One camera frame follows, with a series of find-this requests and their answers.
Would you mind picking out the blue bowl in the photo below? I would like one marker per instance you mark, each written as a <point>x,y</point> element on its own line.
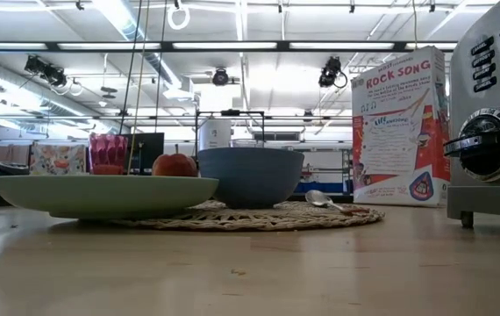
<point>254,180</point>

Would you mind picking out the red apple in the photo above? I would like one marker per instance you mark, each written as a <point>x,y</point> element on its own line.
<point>173,167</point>

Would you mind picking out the metal spoon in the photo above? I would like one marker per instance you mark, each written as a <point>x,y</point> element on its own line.
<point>318,198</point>

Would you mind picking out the white red cereal box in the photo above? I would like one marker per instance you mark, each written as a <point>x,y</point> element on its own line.
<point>394,140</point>

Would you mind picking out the green plate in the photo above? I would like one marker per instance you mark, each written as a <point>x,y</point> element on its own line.
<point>101,195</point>

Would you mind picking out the round woven placemat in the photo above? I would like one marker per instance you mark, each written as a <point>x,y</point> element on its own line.
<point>254,219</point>

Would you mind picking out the blue panel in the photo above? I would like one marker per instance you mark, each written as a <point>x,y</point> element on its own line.
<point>320,188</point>

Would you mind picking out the black monitor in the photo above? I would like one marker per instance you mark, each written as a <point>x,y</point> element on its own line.
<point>149,151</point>

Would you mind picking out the red plastic cup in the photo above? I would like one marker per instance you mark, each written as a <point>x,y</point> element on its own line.
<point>107,151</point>

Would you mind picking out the floral patterned box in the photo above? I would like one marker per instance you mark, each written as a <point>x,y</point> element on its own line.
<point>57,160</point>

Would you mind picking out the black bin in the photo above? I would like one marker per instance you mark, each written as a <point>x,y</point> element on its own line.
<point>11,169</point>

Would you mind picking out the black overhead camera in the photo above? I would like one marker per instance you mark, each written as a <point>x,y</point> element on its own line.
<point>220,77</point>

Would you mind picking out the black rig-mounted camera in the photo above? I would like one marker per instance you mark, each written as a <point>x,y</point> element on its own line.
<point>330,72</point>
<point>46,71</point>

